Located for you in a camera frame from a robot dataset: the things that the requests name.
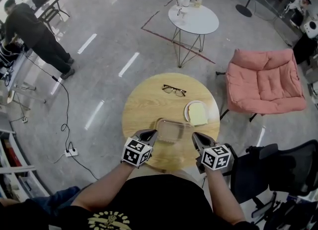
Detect person's left forearm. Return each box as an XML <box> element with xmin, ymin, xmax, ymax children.
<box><xmin>72</xmin><ymin>161</ymin><xmax>136</xmax><ymax>211</ymax></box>

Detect black cabinet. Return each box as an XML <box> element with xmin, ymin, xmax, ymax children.
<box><xmin>293</xmin><ymin>34</ymin><xmax>318</xmax><ymax>65</ymax></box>

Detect black office chair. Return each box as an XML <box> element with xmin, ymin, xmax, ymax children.
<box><xmin>231</xmin><ymin>139</ymin><xmax>318</xmax><ymax>230</ymax></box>

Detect black power cable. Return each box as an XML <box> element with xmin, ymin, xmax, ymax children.
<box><xmin>23</xmin><ymin>54</ymin><xmax>99</xmax><ymax>180</ymax></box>

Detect white round appliance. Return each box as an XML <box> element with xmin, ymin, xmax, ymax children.
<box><xmin>304</xmin><ymin>20</ymin><xmax>318</xmax><ymax>39</ymax></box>

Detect person's right forearm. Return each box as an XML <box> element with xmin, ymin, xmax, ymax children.
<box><xmin>205</xmin><ymin>168</ymin><xmax>246</xmax><ymax>225</ymax></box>

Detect black-rimmed eyeglasses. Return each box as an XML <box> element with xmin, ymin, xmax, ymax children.
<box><xmin>161</xmin><ymin>84</ymin><xmax>187</xmax><ymax>98</ymax></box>

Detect pink cushioned chair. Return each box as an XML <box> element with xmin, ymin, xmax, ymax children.
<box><xmin>216</xmin><ymin>48</ymin><xmax>307</xmax><ymax>123</ymax></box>

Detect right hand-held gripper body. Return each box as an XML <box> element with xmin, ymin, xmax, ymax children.
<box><xmin>196</xmin><ymin>144</ymin><xmax>238</xmax><ymax>174</ymax></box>

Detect white plate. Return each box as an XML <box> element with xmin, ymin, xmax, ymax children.
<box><xmin>183</xmin><ymin>100</ymin><xmax>209</xmax><ymax>123</ymax></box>

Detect white round side table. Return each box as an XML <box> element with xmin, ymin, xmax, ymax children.
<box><xmin>168</xmin><ymin>4</ymin><xmax>220</xmax><ymax>69</ymax></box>

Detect person's black printed shirt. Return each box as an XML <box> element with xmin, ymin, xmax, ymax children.
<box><xmin>0</xmin><ymin>174</ymin><xmax>259</xmax><ymax>230</ymax></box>

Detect clear plastic container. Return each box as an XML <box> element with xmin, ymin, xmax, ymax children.
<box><xmin>155</xmin><ymin>121</ymin><xmax>183</xmax><ymax>146</ymax></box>

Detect slice of white bread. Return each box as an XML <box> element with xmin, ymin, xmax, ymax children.
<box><xmin>188</xmin><ymin>102</ymin><xmax>208</xmax><ymax>127</ymax></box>

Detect white storage shelf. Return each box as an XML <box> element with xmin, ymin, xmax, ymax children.
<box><xmin>0</xmin><ymin>129</ymin><xmax>51</xmax><ymax>203</ymax></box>

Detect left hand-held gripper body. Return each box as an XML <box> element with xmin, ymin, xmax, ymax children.
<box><xmin>121</xmin><ymin>137</ymin><xmax>153</xmax><ymax>169</ymax></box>

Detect white desk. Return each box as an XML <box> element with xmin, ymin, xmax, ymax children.
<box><xmin>4</xmin><ymin>49</ymin><xmax>48</xmax><ymax>104</ymax></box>

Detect clear container lid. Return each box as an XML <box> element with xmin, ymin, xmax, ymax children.
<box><xmin>157</xmin><ymin>117</ymin><xmax>195</xmax><ymax>145</ymax></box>

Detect blue denim cloth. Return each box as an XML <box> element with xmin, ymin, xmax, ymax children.
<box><xmin>31</xmin><ymin>186</ymin><xmax>81</xmax><ymax>210</ymax></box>

